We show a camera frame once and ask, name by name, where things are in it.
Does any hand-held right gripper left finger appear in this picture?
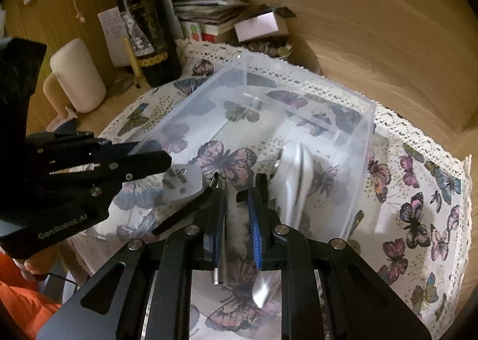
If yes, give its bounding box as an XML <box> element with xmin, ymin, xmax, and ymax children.
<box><xmin>35</xmin><ymin>185</ymin><xmax>228</xmax><ymax>340</ymax></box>

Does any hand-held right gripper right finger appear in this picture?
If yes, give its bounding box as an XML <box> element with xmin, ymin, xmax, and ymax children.
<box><xmin>237</xmin><ymin>174</ymin><xmax>434</xmax><ymax>340</ymax></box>

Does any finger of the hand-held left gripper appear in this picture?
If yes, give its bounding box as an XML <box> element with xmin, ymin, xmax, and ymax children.
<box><xmin>45</xmin><ymin>151</ymin><xmax>173</xmax><ymax>201</ymax></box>
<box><xmin>26</xmin><ymin>131</ymin><xmax>144</xmax><ymax>161</ymax></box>

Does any metal cylinder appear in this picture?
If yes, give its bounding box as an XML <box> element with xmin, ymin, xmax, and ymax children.
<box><xmin>211</xmin><ymin>179</ymin><xmax>229</xmax><ymax>284</ymax></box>

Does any white plug adapter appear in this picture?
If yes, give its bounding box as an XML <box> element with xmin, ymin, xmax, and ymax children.
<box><xmin>161</xmin><ymin>163</ymin><xmax>206</xmax><ymax>203</ymax></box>

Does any white plastic handheld device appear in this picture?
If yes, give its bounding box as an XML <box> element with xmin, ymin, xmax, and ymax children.
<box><xmin>274</xmin><ymin>140</ymin><xmax>318</xmax><ymax>214</ymax></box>

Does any clear plastic storage box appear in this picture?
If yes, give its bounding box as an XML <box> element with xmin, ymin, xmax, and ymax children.
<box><xmin>132</xmin><ymin>50</ymin><xmax>376</xmax><ymax>244</ymax></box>

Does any person's left hand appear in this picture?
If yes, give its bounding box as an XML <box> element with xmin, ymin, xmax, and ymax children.
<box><xmin>15</xmin><ymin>250</ymin><xmax>51</xmax><ymax>277</ymax></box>

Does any beige mug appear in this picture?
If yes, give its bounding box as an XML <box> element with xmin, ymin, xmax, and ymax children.
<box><xmin>43</xmin><ymin>38</ymin><xmax>107</xmax><ymax>117</ymax></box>

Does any orange clothing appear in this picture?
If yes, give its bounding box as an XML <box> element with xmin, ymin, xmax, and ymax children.
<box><xmin>0</xmin><ymin>250</ymin><xmax>62</xmax><ymax>340</ymax></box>

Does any white paper note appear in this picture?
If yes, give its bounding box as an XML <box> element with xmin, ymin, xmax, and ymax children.
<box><xmin>97</xmin><ymin>7</ymin><xmax>131</xmax><ymax>66</ymax></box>

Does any dark wine bottle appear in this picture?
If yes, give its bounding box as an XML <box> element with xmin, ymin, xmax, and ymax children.
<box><xmin>112</xmin><ymin>0</ymin><xmax>183</xmax><ymax>87</ymax></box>

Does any butterfly print tablecloth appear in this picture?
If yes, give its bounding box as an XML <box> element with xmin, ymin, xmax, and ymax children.
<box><xmin>69</xmin><ymin>39</ymin><xmax>472</xmax><ymax>340</ymax></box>

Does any stack of books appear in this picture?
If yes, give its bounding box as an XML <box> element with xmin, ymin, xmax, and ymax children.
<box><xmin>151</xmin><ymin>0</ymin><xmax>249</xmax><ymax>44</ymax></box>

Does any small white labelled box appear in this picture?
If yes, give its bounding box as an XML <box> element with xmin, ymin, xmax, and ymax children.
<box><xmin>233</xmin><ymin>6</ymin><xmax>295</xmax><ymax>42</ymax></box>

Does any bead bracelet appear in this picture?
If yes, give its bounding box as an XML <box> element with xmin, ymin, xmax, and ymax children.
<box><xmin>244</xmin><ymin>39</ymin><xmax>294</xmax><ymax>61</ymax></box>

